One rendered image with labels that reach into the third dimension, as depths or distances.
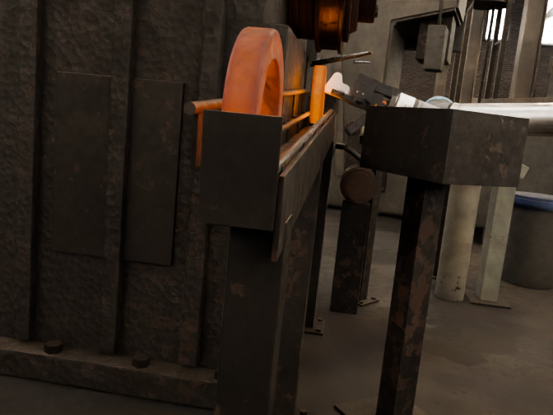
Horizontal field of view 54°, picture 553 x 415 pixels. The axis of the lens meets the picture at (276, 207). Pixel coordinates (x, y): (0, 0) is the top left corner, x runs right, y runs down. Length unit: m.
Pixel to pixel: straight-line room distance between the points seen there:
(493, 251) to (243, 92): 2.00
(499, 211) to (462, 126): 1.36
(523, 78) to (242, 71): 10.14
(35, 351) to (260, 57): 1.09
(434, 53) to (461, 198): 1.95
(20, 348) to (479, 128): 1.14
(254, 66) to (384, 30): 3.91
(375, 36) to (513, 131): 3.31
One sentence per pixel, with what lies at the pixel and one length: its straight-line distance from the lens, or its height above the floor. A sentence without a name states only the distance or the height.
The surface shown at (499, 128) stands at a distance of 1.14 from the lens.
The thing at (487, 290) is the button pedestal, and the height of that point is 0.06.
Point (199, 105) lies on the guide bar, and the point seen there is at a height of 0.68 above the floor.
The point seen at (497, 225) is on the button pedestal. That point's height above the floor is 0.33.
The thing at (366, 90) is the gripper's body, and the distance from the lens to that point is 1.48.
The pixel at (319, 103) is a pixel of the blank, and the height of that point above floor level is 0.72.
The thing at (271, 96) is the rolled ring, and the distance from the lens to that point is 0.66.
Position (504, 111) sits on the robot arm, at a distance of 1.59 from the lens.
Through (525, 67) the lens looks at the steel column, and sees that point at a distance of 10.63.
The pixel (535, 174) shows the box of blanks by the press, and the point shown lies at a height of 0.49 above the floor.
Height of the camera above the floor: 0.67
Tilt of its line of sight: 9 degrees down
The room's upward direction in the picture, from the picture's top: 6 degrees clockwise
